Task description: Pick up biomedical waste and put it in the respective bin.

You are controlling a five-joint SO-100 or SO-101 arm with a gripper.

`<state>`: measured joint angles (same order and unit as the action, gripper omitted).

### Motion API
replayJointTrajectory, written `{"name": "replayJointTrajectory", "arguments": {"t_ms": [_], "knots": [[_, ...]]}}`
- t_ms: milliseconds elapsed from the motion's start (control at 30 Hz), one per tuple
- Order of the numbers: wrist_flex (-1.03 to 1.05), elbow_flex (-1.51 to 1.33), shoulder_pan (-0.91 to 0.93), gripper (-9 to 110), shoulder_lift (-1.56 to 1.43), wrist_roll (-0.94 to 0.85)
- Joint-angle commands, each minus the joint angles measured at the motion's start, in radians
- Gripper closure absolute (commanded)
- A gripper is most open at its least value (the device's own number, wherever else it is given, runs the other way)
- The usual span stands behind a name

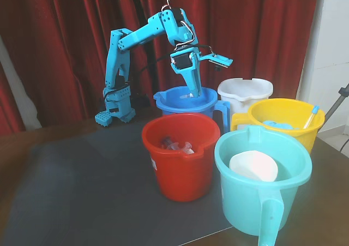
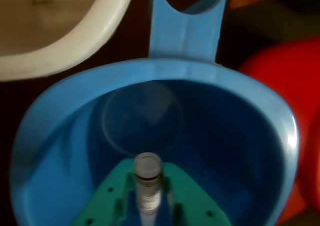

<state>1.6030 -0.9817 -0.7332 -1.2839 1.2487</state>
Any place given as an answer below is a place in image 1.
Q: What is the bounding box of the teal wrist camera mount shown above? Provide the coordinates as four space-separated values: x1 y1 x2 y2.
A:
198 52 234 71

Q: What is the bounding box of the turquoise plastic mug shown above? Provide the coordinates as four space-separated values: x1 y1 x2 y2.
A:
214 125 313 246

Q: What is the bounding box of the clear plastic syringe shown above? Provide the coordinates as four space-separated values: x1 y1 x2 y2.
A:
161 136 179 150
166 141 196 155

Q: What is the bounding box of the blue plastic mug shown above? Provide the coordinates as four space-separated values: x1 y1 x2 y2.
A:
152 86 232 135

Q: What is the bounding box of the black box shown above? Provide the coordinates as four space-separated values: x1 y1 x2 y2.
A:
130 93 151 108

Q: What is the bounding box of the dark grey table mat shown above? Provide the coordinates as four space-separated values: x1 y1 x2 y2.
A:
0 119 240 246

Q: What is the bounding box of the grey tripod leg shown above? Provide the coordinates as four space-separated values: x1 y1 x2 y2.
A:
324 83 349 121

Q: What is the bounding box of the white bowl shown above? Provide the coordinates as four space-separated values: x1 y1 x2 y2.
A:
228 149 279 183

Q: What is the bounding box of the red curtain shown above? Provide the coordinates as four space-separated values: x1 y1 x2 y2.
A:
0 0 322 136

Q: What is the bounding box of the clear tube with blue cap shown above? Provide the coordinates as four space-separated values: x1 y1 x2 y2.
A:
302 105 320 129

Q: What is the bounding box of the blue glove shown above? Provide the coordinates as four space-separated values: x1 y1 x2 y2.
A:
262 119 300 130

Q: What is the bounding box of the white plastic mug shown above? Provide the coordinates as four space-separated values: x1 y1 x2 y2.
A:
217 77 274 131

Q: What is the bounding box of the yellow plastic mug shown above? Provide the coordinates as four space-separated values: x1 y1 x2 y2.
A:
230 98 326 155

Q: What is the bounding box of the teal gripper with servo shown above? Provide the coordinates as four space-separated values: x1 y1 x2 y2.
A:
170 46 203 98

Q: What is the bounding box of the red plastic bucket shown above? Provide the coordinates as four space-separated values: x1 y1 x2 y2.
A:
141 112 221 202

